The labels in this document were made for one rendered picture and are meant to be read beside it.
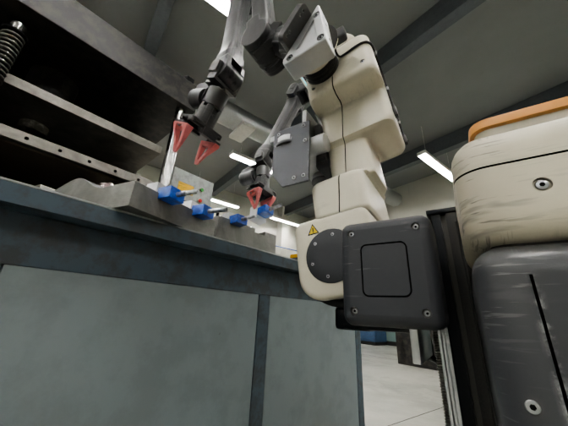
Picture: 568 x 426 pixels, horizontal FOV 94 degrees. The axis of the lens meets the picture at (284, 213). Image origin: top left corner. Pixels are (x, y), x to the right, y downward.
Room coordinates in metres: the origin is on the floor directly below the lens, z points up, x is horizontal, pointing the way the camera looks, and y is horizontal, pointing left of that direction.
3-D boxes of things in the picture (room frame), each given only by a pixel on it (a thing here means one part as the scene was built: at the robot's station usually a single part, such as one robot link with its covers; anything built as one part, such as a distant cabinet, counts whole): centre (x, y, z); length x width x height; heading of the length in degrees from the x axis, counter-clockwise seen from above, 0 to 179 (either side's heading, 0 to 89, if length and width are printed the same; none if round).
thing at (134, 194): (0.71, 0.47, 0.86); 0.50 x 0.26 x 0.11; 65
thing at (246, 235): (1.03, 0.30, 0.87); 0.50 x 0.26 x 0.14; 48
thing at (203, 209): (0.65, 0.20, 0.86); 0.13 x 0.05 x 0.05; 65
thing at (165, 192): (0.55, 0.25, 0.86); 0.13 x 0.05 x 0.05; 65
